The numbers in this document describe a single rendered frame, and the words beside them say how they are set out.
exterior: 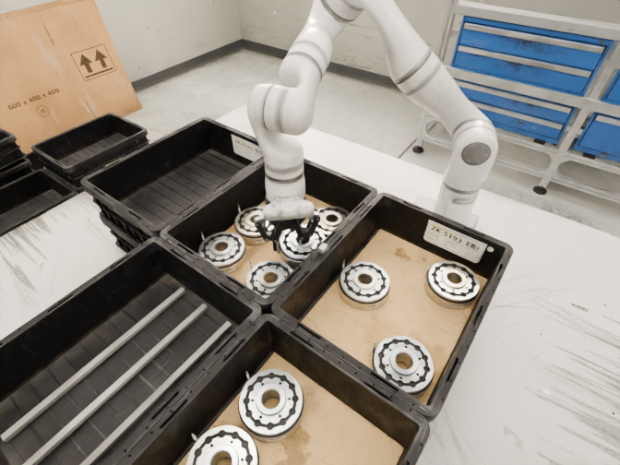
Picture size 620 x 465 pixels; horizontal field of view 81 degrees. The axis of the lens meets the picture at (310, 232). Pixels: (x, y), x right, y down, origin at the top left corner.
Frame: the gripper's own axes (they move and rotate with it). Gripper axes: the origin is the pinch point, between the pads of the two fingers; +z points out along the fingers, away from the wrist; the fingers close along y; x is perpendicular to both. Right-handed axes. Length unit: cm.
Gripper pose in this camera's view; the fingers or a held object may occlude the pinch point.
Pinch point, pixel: (288, 244)
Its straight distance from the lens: 79.5
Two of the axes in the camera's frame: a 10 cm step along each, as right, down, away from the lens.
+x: 1.4, 7.0, -7.0
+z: 0.0, 7.1, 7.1
